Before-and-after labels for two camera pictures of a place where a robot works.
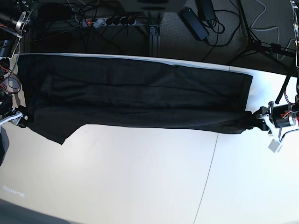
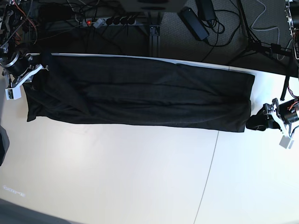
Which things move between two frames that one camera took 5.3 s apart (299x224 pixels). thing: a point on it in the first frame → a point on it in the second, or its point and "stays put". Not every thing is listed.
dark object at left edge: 4,143 stays put
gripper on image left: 6,104 → 17,65
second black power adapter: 205,10 stays put
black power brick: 194,22 stays put
